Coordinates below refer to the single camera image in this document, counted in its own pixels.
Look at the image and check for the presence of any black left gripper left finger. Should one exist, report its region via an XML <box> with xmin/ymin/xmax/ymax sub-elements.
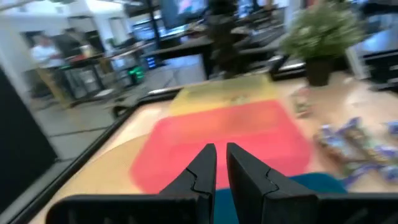
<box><xmin>160</xmin><ymin>142</ymin><xmax>218</xmax><ymax>224</ymax></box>

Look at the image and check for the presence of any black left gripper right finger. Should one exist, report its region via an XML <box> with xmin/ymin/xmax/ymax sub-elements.
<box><xmin>226</xmin><ymin>142</ymin><xmax>318</xmax><ymax>224</ymax></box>

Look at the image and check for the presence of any blue wrapper granola bar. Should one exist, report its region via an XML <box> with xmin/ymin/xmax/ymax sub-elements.
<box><xmin>313</xmin><ymin>116</ymin><xmax>379</xmax><ymax>162</ymax></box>
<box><xmin>382</xmin><ymin>119</ymin><xmax>398</xmax><ymax>138</ymax></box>
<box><xmin>340</xmin><ymin>144</ymin><xmax>398</xmax><ymax>189</ymax></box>

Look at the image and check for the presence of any brown wrapper granola bar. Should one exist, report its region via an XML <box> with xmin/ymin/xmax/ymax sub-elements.
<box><xmin>290</xmin><ymin>86</ymin><xmax>313</xmax><ymax>119</ymax></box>

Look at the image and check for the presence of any red plastic bin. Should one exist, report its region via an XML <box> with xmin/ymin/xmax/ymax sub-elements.
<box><xmin>129</xmin><ymin>99</ymin><xmax>312</xmax><ymax>194</ymax></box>

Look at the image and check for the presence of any blue plastic bin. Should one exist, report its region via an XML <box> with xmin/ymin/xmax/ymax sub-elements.
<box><xmin>213</xmin><ymin>172</ymin><xmax>348</xmax><ymax>224</ymax></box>

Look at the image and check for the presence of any yellow plastic bin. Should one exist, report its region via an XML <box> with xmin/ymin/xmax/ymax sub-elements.
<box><xmin>169</xmin><ymin>74</ymin><xmax>280</xmax><ymax>116</ymax></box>

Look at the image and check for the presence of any green object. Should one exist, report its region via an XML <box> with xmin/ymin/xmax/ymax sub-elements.
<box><xmin>127</xmin><ymin>65</ymin><xmax>146</xmax><ymax>84</ymax></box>

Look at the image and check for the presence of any black office desk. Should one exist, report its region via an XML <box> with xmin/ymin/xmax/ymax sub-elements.
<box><xmin>141</xmin><ymin>29</ymin><xmax>280</xmax><ymax>78</ymax></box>

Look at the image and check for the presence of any green potted artificial plant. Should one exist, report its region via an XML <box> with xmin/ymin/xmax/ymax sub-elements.
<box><xmin>281</xmin><ymin>2</ymin><xmax>365</xmax><ymax>87</ymax></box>

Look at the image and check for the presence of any computer monitor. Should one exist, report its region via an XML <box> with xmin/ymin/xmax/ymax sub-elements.
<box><xmin>160</xmin><ymin>0</ymin><xmax>208</xmax><ymax>30</ymax></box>

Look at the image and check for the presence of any black panel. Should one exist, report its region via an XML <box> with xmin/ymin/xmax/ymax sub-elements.
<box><xmin>0</xmin><ymin>67</ymin><xmax>58</xmax><ymax>215</ymax></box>

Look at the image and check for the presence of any person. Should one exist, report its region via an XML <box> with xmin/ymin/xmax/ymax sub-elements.
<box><xmin>30</xmin><ymin>35</ymin><xmax>68</xmax><ymax>108</ymax></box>

